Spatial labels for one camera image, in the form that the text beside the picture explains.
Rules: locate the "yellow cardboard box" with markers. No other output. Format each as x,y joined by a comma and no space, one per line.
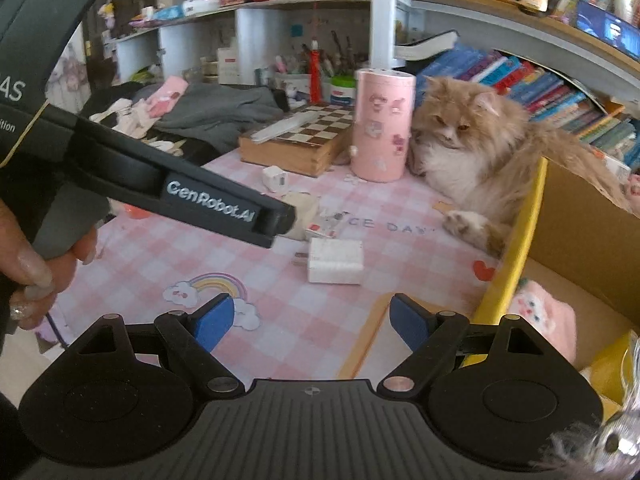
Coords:
575,220

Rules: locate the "cream cloth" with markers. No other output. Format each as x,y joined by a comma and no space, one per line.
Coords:
125,117

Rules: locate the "white box red label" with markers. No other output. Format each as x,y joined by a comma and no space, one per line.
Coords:
228,65

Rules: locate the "pink printed cylinder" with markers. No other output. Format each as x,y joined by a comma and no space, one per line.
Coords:
382,130

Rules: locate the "small red white packet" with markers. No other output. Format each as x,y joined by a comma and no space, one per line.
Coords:
325,227

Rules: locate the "white shelf unit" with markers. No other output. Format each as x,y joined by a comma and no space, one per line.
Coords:
382,10

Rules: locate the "blue photo pencil case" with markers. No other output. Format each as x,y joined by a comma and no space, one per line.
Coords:
605,27

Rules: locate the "grey cloth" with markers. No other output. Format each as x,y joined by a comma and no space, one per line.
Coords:
215,110

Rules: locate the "fluffy grey pompom charm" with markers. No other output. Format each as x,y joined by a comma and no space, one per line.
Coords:
600,442

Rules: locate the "person's left hand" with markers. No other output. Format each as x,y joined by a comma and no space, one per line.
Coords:
30,310

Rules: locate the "white power adapter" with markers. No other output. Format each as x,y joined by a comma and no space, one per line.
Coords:
335,260

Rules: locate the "row of colourful books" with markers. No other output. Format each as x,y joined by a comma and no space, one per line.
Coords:
525,85

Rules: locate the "small white charger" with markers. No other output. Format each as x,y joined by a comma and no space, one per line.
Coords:
274,178

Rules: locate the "pink plush pouch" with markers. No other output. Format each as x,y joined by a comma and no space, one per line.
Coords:
545,320

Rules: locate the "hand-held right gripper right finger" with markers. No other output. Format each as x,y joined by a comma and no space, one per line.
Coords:
407,322

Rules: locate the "white long case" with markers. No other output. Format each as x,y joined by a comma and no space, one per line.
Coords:
285,126

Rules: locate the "black cover book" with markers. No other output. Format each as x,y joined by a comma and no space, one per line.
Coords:
425,42

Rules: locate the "pink checkered desktop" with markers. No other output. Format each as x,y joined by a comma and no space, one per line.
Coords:
175,260

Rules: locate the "red candle stick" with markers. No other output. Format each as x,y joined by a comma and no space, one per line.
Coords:
316,75

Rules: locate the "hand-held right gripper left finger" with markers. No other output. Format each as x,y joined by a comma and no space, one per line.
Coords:
215,322

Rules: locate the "wooden chess box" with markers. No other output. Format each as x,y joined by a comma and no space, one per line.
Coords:
300,152

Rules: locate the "green lid jar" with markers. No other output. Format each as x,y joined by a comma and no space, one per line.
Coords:
343,92

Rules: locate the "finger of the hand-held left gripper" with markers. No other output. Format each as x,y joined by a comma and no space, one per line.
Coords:
275,222

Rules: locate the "fluffy orange cat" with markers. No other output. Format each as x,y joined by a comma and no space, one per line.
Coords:
480,160

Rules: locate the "pink sock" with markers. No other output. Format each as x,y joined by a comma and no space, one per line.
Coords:
170,92

